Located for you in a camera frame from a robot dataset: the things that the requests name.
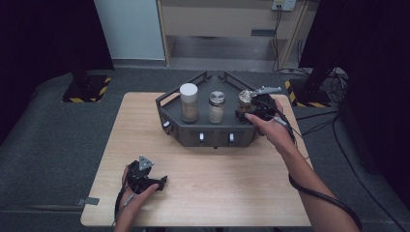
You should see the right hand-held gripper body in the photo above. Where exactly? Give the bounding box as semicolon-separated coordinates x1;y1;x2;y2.
245;85;283;123

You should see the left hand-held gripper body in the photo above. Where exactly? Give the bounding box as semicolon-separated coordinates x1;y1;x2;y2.
126;155;157;195

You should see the gold lid jar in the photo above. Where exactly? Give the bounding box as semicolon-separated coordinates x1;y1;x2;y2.
237;89;258;124

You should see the silver lid glass jar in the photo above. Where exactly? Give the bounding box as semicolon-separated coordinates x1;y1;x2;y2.
208;90;227;125

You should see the black corner rack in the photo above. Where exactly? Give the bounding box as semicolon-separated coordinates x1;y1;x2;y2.
155;71;278;149

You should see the white lid jar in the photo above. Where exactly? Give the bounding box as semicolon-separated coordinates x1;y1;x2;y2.
179;82;199;124

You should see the person's left hand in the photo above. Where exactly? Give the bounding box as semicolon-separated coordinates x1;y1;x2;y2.
120;165;161;223

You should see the person's right hand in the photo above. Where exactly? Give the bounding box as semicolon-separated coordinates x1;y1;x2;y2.
244;98;300;154

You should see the black stand with striped base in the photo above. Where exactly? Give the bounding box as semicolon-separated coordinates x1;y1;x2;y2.
61;54;112;103
284;62;337;108

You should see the grey tape piece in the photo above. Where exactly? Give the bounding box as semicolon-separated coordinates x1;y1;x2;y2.
76;196;101;207

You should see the grey label on cabinet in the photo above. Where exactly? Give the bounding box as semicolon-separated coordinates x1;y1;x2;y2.
250;29;277;38

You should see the light wooden cabinet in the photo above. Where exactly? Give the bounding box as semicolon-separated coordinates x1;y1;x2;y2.
157;0;312;71

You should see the white power outlet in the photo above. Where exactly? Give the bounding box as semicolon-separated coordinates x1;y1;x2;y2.
271;0;297;12

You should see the dark curtain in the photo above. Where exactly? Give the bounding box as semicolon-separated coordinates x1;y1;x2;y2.
299;0;410;209
0;0;115;143

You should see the white panel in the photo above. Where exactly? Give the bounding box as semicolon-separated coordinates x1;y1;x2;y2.
94;0;166;61

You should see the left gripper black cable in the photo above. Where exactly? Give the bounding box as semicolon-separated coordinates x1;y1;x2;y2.
111;188;135;227

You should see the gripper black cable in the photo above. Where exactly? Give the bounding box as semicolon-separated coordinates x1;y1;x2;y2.
111;188;135;227
255;99;363;232

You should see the black outlet cable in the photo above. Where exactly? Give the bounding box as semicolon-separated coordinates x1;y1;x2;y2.
272;5;284;73

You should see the tangled cable bundle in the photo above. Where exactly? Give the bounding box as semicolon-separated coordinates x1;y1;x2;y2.
322;67;350;104

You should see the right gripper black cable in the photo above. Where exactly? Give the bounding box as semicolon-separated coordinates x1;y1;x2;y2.
255;99;363;232

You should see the long black floor cable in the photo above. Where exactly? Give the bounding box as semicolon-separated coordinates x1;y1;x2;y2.
332;115;410;232

